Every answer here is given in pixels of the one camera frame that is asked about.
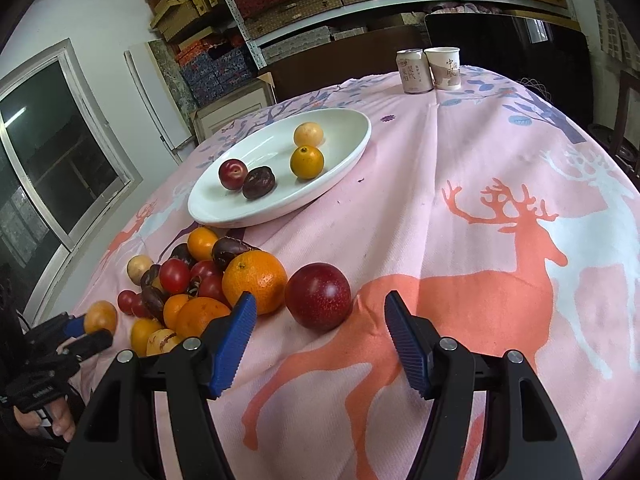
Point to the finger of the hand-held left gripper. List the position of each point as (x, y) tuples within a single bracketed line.
[(74, 325), (90, 342)]

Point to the pale beige round fruit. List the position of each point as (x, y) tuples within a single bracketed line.
[(308, 135)]

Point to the white leaning board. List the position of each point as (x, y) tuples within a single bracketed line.
[(155, 95)]

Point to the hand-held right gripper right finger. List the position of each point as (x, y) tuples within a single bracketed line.
[(407, 345)]

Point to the brown wooden panel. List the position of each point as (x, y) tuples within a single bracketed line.
[(340, 57)]

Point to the black-dotted yellow kumquat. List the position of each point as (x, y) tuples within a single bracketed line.
[(306, 164)]

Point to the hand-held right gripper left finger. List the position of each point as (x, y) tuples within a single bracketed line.
[(232, 345)]

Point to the dark wooden chair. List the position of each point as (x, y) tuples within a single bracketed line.
[(625, 105)]

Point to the white oval plate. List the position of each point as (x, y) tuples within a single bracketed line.
[(240, 210)]

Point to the person's left hand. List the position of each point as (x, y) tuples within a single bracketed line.
[(57, 417)]

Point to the beige framed panel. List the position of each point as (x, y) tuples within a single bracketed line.
[(235, 105)]

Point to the small dark red plum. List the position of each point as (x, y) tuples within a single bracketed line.
[(231, 174)]

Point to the large orange tangerine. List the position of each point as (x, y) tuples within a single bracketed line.
[(255, 275)]

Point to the pale drink can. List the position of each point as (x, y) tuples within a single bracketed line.
[(414, 72)]

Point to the stack of tan boxes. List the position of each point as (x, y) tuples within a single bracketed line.
[(185, 5)]

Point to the red cherry tomato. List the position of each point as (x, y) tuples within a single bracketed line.
[(204, 269), (125, 301), (212, 289), (174, 275), (137, 310)]

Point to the orange beige round fruit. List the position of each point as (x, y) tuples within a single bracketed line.
[(100, 316)]

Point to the large red plum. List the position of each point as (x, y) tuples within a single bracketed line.
[(318, 296)]

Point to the black glossy panel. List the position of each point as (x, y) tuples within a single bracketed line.
[(500, 40)]

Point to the printed paper cup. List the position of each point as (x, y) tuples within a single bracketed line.
[(444, 67)]

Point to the aluminium frame window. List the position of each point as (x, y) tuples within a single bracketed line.
[(50, 160)]

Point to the spotted yellow fruit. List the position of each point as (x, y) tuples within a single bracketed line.
[(162, 342)]

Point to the pink deer print tablecloth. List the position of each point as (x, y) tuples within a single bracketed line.
[(400, 185)]

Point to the orange persimmon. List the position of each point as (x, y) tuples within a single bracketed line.
[(197, 317)]

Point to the yellowish longan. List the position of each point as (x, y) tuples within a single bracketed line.
[(139, 268)]

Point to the stack of blue patterned boxes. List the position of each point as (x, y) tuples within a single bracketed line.
[(215, 67)]

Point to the white metal shelf rack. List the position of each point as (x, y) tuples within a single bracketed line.
[(235, 10)]

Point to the orange cherry tomato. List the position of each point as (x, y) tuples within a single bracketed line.
[(202, 243), (174, 310)]

